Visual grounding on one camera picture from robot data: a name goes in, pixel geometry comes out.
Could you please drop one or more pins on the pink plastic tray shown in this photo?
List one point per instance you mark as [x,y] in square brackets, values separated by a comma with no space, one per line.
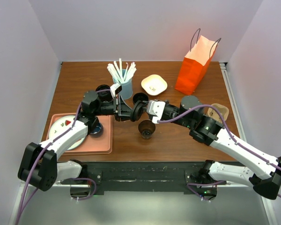
[100,145]

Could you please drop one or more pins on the brown takeout coffee cup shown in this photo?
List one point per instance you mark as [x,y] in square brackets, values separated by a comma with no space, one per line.
[146,129]

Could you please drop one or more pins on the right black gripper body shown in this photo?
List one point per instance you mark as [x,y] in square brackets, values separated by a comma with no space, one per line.
[173,112]

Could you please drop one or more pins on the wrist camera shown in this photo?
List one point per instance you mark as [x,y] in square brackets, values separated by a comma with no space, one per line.
[155,110]
[115,89]

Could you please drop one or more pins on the stack of black lids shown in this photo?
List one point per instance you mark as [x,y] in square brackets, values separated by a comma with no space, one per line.
[104,93]

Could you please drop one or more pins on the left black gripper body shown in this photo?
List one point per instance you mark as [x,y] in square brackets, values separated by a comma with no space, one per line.
[106,108]

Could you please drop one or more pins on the black coffee cup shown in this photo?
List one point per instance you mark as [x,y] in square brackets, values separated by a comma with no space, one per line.
[140,97]

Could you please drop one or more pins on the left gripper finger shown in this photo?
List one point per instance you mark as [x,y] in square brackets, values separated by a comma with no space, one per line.
[123,108]
[124,117]

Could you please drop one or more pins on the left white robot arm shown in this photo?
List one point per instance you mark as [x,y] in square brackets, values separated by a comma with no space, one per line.
[68,136]

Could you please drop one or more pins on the cream square bowl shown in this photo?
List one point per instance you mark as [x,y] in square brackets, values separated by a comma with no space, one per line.
[154,85]

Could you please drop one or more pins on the orange paper gift bag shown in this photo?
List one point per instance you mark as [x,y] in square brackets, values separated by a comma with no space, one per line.
[195,63]

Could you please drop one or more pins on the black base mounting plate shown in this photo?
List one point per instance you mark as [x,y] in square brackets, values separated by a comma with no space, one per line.
[119,176]

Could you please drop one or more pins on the white fruit pattern plate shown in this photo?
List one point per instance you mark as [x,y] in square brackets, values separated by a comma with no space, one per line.
[59,123]

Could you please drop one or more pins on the black coffee cup lid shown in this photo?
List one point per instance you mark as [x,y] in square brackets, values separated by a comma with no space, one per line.
[136,111]

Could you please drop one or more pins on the white wrapped straws bundle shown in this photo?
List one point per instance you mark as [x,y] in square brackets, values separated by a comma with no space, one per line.
[121,74]

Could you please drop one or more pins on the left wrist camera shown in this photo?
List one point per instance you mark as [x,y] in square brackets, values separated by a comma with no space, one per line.
[115,89]

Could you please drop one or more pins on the dark blue mug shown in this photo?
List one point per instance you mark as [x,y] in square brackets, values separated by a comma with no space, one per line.
[97,131]

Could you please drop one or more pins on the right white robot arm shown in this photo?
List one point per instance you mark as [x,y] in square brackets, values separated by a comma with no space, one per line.
[258,170]

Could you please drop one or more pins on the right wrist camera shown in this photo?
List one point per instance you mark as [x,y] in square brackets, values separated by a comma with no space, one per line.
[155,110]

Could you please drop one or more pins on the blue straw holder cup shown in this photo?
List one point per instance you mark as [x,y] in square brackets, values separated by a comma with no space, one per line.
[127,88]

